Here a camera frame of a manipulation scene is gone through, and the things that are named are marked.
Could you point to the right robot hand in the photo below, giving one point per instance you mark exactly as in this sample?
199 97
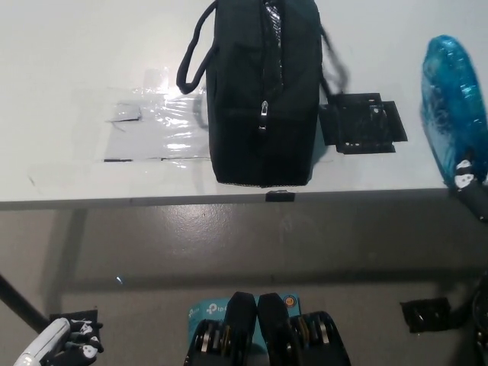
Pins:
474 194

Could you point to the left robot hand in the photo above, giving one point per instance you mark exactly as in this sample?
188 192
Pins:
76 343

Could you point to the blue plastic-wrapped plate stack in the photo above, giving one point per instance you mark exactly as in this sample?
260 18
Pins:
446 95

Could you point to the black table leg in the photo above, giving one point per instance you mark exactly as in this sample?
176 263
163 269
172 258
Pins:
19 299
461 315

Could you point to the large black tape patch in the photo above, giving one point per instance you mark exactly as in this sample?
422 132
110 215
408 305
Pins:
362 126

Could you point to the teal tp-link box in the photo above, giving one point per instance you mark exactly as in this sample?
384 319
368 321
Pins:
207 309

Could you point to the small black tape strip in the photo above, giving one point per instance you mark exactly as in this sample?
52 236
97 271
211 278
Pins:
280 196

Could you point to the clear plastic sheet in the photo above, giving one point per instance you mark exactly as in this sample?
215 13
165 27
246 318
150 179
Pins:
152 133

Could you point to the small grey tape piece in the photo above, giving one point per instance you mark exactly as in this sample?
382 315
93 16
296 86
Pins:
126 113

